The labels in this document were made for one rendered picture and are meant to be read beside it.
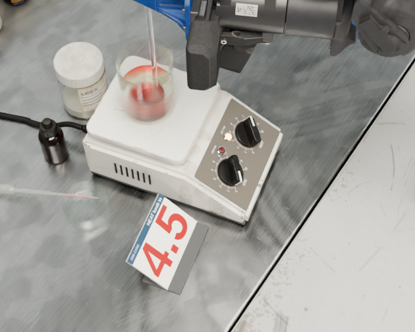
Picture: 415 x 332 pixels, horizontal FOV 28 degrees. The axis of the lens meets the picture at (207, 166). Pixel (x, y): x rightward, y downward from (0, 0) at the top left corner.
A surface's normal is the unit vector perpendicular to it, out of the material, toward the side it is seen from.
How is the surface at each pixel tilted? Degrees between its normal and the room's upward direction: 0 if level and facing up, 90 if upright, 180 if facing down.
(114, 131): 0
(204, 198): 90
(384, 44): 87
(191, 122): 0
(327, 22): 70
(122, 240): 0
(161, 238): 40
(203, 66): 90
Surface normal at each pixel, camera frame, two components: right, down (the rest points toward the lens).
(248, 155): 0.47, -0.32
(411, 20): -0.15, 0.80
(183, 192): -0.37, 0.78
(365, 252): 0.00, -0.54
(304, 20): -0.14, 0.60
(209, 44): 0.69, -0.30
